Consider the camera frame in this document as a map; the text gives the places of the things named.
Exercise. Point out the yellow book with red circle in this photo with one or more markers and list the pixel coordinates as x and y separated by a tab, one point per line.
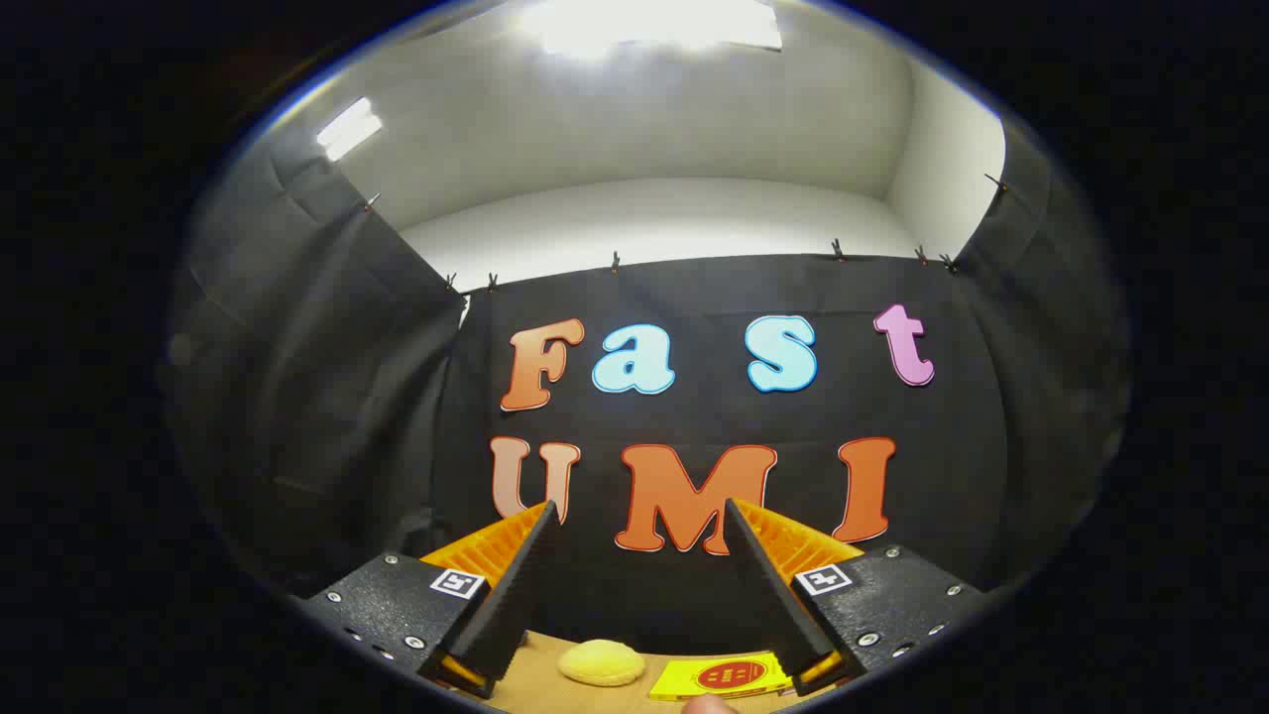
689	680

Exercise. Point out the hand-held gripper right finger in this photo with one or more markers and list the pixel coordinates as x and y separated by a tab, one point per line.
768	595

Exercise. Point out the yellow round plush cushion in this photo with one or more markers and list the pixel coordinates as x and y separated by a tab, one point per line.
600	662

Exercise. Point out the row of small cloth clips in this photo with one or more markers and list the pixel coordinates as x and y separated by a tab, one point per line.
615	263

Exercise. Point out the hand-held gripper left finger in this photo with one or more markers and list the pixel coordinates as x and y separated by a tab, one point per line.
516	595

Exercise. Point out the large ceiling light panel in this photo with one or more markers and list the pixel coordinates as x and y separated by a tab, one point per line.
644	25

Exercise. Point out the small ceiling light panel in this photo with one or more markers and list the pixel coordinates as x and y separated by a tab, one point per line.
349	129

